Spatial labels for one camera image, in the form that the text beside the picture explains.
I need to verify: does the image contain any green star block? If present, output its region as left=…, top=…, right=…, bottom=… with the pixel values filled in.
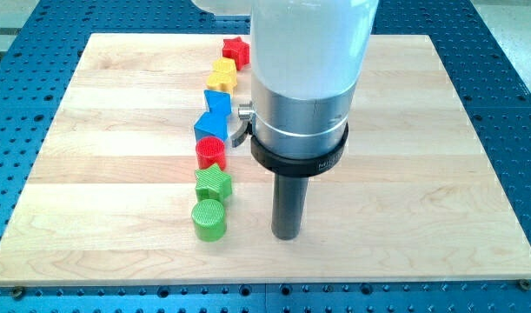
left=195, top=163, right=232, bottom=203

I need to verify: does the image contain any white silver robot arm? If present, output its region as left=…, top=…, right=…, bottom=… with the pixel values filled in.
left=195, top=0, right=378, bottom=240

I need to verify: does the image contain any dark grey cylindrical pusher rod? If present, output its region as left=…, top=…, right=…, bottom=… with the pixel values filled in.
left=271, top=174, right=309, bottom=240

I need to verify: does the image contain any green cylinder block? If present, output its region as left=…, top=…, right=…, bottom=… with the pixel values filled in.
left=191, top=199, right=227, bottom=242

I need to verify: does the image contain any blue crescent block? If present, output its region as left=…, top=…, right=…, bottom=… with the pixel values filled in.
left=203, top=90, right=231, bottom=117

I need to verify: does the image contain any blue cube block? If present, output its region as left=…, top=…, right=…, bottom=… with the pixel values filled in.
left=194, top=112, right=229, bottom=142

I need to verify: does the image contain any black clamp ring with lever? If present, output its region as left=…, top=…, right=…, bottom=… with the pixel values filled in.
left=230, top=103, right=349, bottom=177

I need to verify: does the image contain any light wooden board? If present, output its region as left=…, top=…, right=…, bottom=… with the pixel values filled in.
left=0, top=33, right=531, bottom=287

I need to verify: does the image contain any yellow heart block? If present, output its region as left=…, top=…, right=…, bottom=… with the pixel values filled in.
left=206, top=71, right=237, bottom=96

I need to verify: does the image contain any yellow pentagon block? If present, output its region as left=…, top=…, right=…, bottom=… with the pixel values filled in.
left=212, top=57, right=237, bottom=83

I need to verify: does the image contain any red star block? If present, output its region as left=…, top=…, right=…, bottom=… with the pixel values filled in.
left=222, top=37, right=250, bottom=71

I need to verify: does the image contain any red cylinder block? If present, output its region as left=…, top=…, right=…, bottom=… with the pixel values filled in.
left=196, top=137, right=227, bottom=170

